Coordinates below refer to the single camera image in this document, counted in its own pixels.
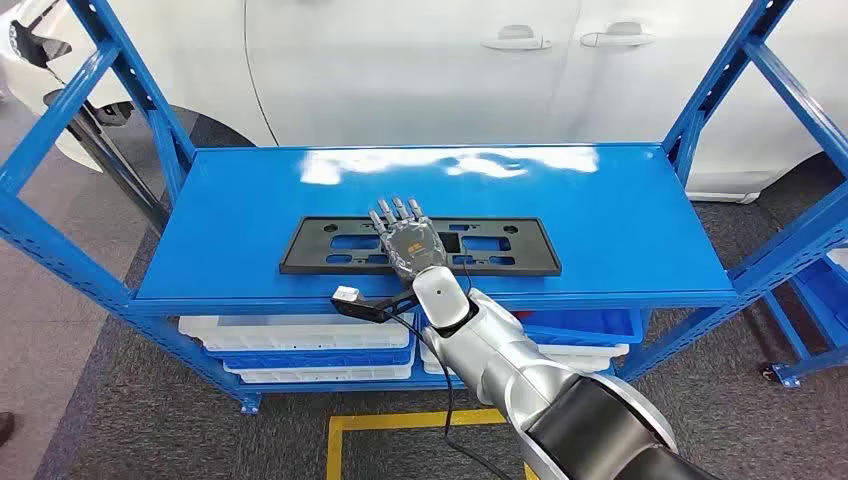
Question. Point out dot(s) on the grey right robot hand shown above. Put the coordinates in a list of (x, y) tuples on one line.
[(412, 245)]

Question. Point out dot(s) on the black plastic plate frame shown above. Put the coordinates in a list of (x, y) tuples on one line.
[(318, 266)]

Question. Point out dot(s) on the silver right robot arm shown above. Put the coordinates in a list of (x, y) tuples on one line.
[(503, 358)]

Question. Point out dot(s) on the blue metal shelf rack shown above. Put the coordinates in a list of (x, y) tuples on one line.
[(815, 361), (464, 185)]

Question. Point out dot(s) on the white car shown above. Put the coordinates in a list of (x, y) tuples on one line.
[(397, 66)]

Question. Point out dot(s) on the dark grey metal bar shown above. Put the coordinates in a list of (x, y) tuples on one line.
[(119, 173)]

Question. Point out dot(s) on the black camera bracket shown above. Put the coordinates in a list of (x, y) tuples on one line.
[(378, 310)]

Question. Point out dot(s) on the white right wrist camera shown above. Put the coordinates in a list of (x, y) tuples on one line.
[(346, 293)]

